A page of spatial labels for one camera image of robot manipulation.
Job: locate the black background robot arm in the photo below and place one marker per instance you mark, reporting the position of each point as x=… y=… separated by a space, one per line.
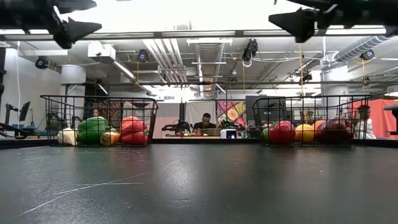
x=177 y=127

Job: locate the yellow lemon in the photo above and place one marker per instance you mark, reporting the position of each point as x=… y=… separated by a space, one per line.
x=304 y=133

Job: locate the red bell pepper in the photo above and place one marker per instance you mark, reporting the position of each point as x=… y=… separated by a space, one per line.
x=133 y=134

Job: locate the white device with screen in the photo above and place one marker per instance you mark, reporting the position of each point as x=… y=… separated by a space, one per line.
x=228 y=133

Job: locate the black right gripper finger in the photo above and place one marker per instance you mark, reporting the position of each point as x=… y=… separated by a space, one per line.
x=308 y=2
x=295 y=23

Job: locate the red orange curtain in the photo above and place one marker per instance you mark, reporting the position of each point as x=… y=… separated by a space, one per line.
x=382 y=115

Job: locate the person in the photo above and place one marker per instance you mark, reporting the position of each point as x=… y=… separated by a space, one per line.
x=363 y=123
x=204 y=122

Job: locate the white garlic bulb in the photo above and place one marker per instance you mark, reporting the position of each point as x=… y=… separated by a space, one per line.
x=66 y=137

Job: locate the black table mat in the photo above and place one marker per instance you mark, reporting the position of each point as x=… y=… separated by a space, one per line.
x=199 y=186

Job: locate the black monitor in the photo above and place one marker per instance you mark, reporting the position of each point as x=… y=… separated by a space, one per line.
x=25 y=110

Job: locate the orange fruit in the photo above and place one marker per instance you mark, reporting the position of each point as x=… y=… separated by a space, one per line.
x=317 y=125

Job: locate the silver ventilation duct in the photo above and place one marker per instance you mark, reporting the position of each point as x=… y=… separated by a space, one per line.
x=357 y=49

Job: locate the black ceiling-hung device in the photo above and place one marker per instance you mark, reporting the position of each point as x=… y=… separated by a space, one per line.
x=250 y=49
x=367 y=55
x=42 y=62
x=143 y=56

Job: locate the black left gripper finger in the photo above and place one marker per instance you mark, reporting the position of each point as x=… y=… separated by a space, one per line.
x=74 y=4
x=81 y=31

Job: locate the green bell pepper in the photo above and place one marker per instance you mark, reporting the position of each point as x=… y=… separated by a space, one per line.
x=91 y=129

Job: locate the dark red apple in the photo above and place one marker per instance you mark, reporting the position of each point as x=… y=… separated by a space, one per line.
x=335 y=130

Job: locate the colourful patterned tapestry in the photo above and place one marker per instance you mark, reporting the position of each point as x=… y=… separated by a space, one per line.
x=231 y=112

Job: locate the black table frame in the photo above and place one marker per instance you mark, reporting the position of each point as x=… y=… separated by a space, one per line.
x=174 y=141

